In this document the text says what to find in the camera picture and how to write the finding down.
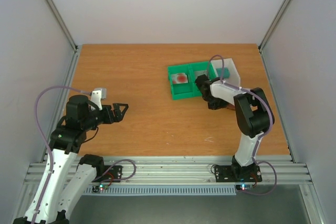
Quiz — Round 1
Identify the right aluminium upright profile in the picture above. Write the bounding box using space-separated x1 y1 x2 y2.
258 0 309 51

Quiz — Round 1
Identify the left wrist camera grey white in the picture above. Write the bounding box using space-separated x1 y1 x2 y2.
90 88 107 110

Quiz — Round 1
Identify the right controller board with leds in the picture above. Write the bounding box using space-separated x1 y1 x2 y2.
236 184 256 191

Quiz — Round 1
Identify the left controller board with leds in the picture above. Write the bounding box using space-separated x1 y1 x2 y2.
91 185 109 193

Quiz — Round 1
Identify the blue slotted cable duct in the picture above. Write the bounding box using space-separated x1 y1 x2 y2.
83 185 236 197

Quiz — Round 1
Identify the red white card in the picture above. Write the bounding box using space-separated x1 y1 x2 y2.
170 73 188 84

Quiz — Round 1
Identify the controller board with leds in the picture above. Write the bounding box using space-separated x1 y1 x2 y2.
91 185 109 193
236 184 256 191

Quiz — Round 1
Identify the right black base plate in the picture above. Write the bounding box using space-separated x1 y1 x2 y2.
214 164 262 183

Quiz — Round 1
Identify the brown leather card holder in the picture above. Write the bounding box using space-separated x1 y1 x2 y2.
226 104 236 111

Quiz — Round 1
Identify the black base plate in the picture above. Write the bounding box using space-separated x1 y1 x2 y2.
93 165 123 183
214 164 262 183

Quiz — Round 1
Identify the white bin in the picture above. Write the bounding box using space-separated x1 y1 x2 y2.
211 58 240 87

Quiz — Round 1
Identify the aluminium front rail frame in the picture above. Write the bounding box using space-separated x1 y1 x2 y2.
24 155 313 185

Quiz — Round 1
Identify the grey card in bin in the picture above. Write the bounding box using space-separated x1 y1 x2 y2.
194 70 208 79

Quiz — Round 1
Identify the left aluminium upright profile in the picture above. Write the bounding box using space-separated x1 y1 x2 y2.
45 0 78 52

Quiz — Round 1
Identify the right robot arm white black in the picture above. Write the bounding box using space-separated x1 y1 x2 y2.
195 74 275 182

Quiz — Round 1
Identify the aluminium upright profile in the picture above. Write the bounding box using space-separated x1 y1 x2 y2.
258 0 309 51
45 0 78 52

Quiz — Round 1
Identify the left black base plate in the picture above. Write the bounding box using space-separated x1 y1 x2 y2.
93 165 123 183

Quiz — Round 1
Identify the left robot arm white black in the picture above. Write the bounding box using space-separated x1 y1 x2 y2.
14 90 129 223

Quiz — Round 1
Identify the teal card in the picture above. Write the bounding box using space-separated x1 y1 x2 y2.
215 67 231 78

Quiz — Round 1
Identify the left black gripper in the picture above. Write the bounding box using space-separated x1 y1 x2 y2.
83 103 129 131

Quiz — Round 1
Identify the green double bin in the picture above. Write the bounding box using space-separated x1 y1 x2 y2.
167 61 208 100

